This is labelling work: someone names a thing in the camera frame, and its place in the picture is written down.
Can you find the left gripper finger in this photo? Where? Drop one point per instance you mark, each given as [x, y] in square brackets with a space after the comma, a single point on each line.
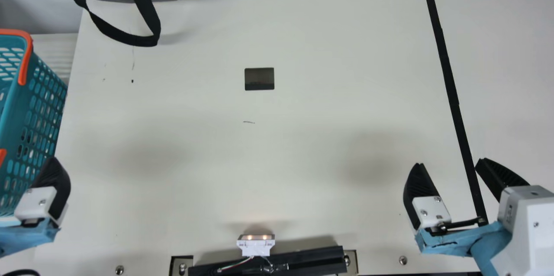
[58, 181]

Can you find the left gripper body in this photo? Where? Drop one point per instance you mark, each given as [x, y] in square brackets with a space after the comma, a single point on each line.
[26, 237]

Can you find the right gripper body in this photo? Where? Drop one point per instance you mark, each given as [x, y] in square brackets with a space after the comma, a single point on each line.
[467, 239]

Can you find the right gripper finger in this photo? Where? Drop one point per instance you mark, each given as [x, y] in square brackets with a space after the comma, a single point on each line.
[497, 174]
[417, 189]

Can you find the teal shopping basket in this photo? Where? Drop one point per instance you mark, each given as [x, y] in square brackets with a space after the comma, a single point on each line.
[39, 107]

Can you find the black strip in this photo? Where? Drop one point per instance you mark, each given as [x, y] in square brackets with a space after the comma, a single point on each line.
[451, 90]

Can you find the small white light module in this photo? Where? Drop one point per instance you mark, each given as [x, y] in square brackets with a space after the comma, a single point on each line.
[255, 245]

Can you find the small square scanner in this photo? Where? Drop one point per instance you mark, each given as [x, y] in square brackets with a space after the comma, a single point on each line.
[259, 79]

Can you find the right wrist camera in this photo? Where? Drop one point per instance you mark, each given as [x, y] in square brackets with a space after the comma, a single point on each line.
[532, 232]

